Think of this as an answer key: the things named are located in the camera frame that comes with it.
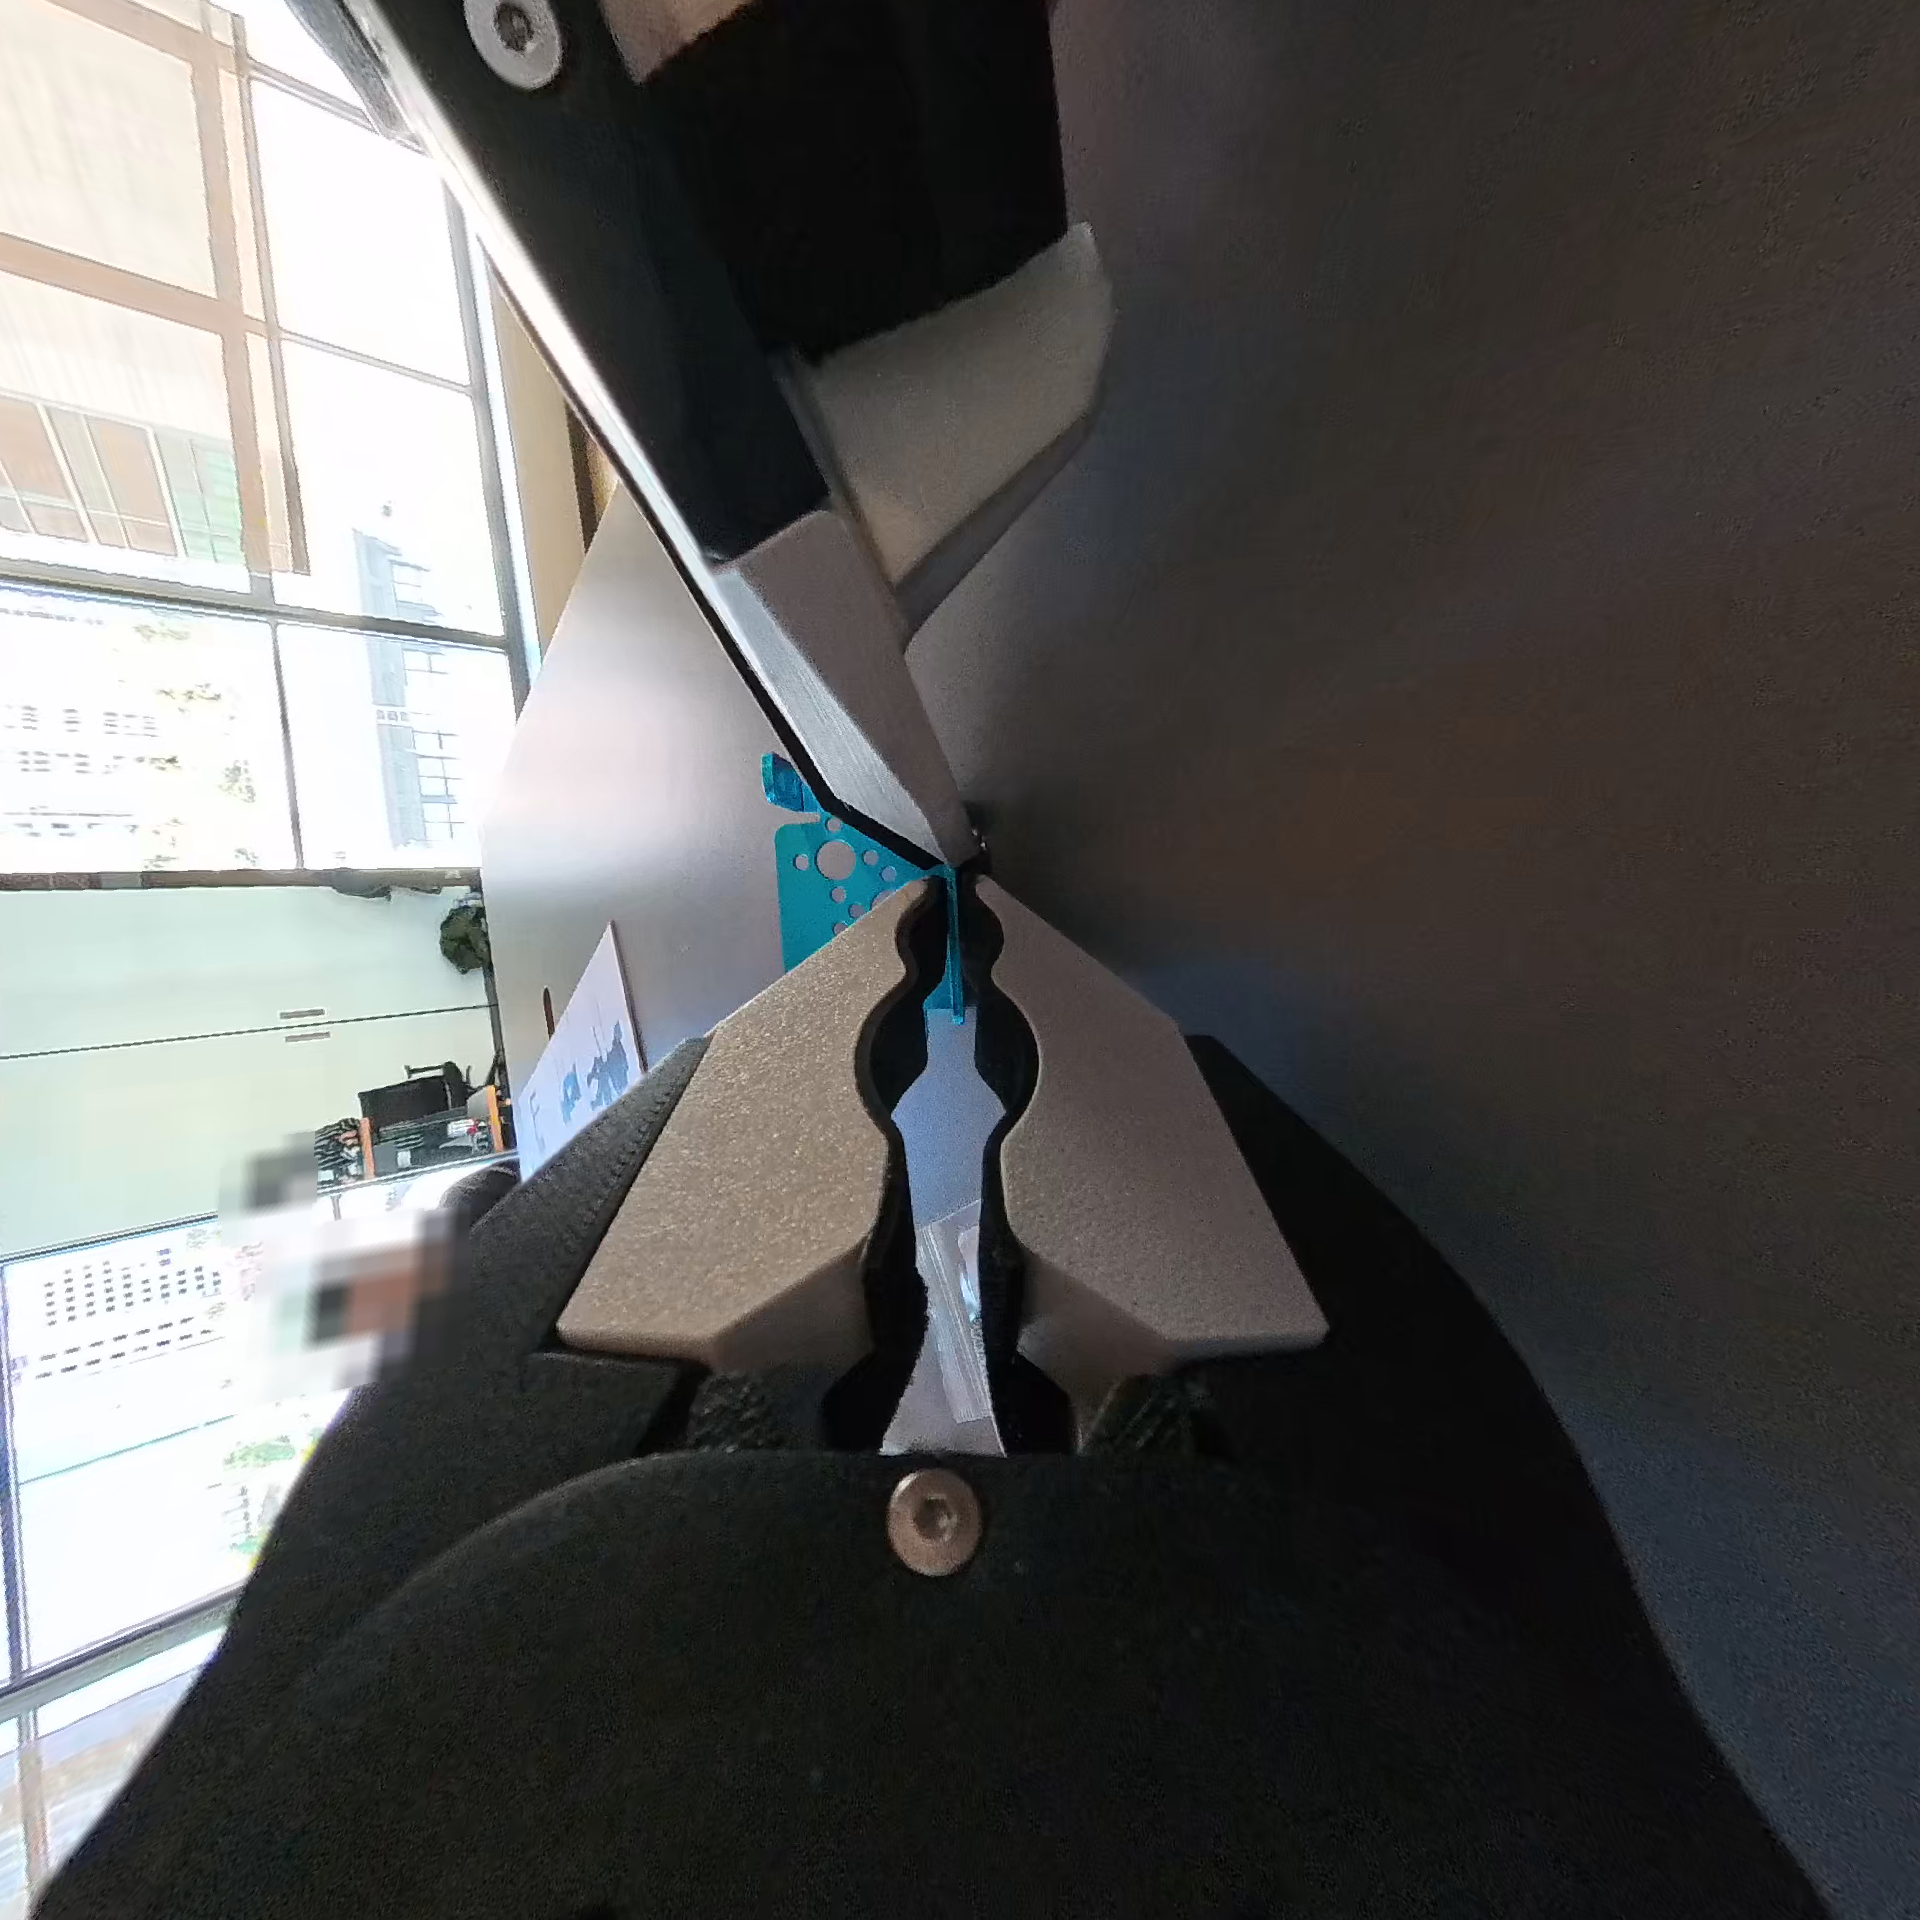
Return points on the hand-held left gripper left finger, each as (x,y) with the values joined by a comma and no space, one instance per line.
(720,1201)

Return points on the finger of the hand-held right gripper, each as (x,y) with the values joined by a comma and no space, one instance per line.
(839,662)

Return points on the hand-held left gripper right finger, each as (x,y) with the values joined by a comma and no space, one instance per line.
(1154,1185)

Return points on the blue perforated U bracket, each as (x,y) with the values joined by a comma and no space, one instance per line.
(810,922)

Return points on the dark grey desk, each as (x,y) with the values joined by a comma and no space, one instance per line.
(1499,750)

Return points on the printed instruction booklet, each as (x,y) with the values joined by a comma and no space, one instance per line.
(592,1050)

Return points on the clear screw bag white label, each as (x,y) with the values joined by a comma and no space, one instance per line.
(960,1350)

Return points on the black computer monitor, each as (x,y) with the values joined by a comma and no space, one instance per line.
(412,1102)

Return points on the wide beige roller blind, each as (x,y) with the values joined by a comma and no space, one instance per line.
(105,225)

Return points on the side office window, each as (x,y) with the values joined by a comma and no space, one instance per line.
(120,1425)

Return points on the large office window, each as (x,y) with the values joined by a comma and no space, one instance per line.
(135,721)

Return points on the pale green cabinet wall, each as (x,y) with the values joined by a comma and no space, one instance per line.
(148,975)

